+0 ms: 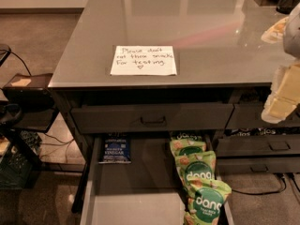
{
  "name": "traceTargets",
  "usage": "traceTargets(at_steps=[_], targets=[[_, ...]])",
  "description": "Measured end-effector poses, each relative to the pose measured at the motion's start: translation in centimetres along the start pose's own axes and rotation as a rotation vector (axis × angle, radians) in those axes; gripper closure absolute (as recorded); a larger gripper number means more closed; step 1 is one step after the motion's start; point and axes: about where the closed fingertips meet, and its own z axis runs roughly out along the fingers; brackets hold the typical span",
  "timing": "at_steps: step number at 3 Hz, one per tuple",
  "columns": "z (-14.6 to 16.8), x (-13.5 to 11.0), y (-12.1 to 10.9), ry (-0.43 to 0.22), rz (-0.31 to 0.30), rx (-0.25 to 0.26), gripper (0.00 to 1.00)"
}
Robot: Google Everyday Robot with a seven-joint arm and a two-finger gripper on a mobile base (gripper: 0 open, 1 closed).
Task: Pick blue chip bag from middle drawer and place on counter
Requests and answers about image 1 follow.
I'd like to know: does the black floor cable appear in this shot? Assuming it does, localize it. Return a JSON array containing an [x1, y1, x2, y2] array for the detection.
[[232, 172, 288, 196]]

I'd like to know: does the top right dark drawer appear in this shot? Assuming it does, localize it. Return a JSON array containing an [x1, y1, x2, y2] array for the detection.
[[226, 102, 300, 129]]

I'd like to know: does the top left dark drawer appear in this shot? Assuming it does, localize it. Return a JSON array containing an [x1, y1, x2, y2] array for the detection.
[[71, 103, 233, 134]]

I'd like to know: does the front green Dang chip bag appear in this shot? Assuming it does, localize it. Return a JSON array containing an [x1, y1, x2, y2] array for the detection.
[[184, 176, 232, 225]]

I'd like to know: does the white handwritten paper note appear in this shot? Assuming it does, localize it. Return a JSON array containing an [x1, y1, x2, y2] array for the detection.
[[111, 46, 177, 76]]

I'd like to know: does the black cable at left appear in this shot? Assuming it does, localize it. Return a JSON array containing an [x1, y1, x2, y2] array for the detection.
[[0, 43, 33, 77]]

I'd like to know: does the black side shelf unit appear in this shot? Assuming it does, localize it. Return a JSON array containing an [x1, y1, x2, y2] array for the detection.
[[1, 73, 58, 169]]

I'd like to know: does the green plastic crate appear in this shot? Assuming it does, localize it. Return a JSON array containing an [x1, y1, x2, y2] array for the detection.
[[0, 131, 41, 189]]

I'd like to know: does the right bottom dark drawer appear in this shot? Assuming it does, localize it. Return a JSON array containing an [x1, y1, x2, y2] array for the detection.
[[217, 157, 300, 174]]

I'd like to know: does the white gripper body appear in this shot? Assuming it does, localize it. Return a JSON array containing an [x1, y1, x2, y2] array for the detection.
[[271, 66, 290, 93]]

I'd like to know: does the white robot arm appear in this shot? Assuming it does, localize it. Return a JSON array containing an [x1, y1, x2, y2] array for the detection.
[[261, 5, 300, 124]]

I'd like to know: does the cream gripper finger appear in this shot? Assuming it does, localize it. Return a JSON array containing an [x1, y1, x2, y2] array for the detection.
[[261, 96, 296, 124], [276, 64, 300, 104]]

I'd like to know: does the blue vinegar chip bag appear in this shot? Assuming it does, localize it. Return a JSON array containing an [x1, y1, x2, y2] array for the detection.
[[99, 134, 131, 164]]

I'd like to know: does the rear green Dang chip bag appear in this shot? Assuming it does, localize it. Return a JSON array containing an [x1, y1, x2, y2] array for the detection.
[[170, 131, 206, 157]]

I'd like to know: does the middle green Dang chip bag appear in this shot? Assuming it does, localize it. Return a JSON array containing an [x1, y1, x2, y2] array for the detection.
[[175, 151, 216, 186]]

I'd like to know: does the green dang chip bag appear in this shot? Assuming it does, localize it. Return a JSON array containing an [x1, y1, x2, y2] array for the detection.
[[170, 131, 206, 157], [184, 176, 232, 225], [175, 151, 216, 186]]

